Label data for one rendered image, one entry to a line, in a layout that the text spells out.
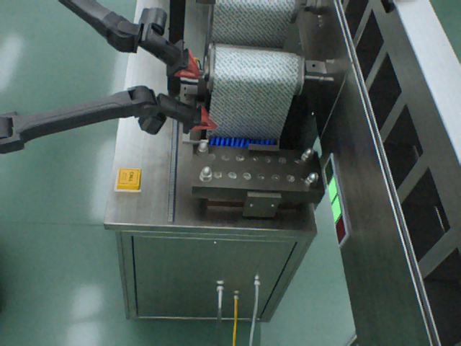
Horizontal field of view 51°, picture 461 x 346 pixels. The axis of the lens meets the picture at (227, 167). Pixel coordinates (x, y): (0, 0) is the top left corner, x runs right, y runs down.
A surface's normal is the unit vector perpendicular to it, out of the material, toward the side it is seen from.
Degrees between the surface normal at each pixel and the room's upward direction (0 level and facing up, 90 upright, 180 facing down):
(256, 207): 90
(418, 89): 90
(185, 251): 90
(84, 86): 0
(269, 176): 0
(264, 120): 91
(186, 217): 0
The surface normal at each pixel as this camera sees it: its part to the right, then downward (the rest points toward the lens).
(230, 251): 0.03, 0.79
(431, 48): 0.12, -0.61
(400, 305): -0.99, -0.05
